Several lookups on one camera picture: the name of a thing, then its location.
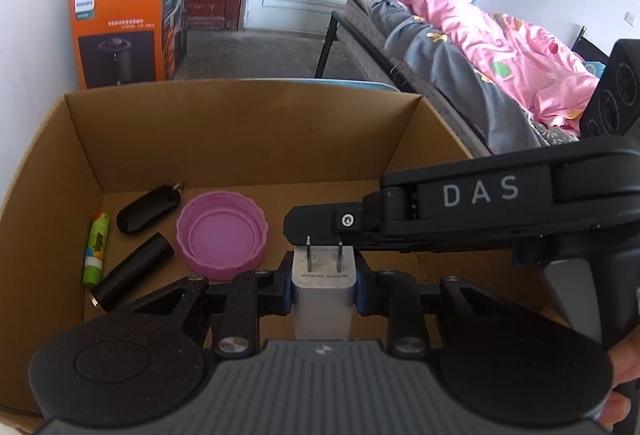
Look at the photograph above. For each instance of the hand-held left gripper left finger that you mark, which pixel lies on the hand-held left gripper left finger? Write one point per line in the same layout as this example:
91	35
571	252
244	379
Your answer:
286	289

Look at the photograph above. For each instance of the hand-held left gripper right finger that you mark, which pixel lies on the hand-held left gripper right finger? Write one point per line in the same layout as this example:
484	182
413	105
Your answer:
361	289

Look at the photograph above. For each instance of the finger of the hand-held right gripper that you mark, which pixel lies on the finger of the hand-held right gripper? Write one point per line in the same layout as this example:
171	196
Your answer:
320	222

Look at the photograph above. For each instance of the white charger plug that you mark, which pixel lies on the white charger plug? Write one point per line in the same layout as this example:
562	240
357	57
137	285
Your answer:
322	300

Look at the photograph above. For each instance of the purple plastic lid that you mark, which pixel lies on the purple plastic lid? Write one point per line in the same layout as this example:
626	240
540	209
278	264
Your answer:
222	235

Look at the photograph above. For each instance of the brown cardboard box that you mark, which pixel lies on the brown cardboard box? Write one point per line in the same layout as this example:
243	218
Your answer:
250	140

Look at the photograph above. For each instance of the black cylinder tube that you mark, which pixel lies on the black cylinder tube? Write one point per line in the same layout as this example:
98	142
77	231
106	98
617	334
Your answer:
132	269

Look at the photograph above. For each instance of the black oval case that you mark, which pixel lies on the black oval case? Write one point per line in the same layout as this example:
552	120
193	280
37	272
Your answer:
147	210

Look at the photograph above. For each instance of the green printed tube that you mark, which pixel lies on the green printed tube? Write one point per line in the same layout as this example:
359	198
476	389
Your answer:
96	250

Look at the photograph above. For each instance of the person's right hand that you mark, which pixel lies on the person's right hand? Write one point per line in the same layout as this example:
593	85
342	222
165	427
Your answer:
620	365

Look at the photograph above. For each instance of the light blue pillow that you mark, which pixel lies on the light blue pillow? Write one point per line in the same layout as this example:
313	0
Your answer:
595	68

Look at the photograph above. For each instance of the black headboard bar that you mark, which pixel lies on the black headboard bar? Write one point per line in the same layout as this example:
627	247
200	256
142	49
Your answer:
592	46

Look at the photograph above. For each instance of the pink printed blanket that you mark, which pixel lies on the pink printed blanket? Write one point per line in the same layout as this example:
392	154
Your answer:
500	45

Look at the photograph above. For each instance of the grey blanket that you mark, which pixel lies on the grey blanket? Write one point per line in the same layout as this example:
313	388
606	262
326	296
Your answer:
450	75

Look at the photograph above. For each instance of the orange appliance box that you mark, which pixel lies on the orange appliance box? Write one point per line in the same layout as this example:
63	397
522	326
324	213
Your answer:
120	45

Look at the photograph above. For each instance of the white wall socket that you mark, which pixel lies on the white wall socket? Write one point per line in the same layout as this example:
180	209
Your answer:
631	18

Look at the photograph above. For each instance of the black metal bed frame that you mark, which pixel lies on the black metal bed frame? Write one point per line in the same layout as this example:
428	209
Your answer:
325	45

